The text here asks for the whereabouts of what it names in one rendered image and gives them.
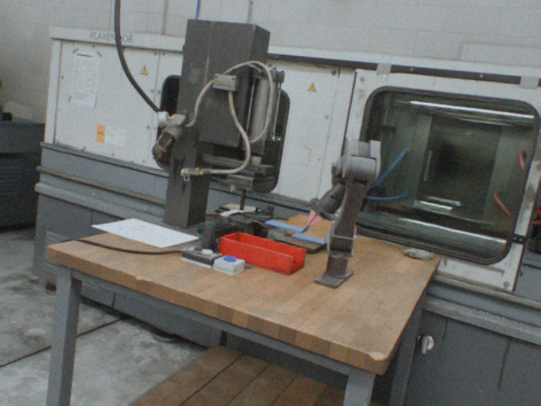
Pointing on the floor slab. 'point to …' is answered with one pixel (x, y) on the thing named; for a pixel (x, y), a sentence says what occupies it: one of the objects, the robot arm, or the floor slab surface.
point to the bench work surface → (254, 321)
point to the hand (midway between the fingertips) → (307, 227)
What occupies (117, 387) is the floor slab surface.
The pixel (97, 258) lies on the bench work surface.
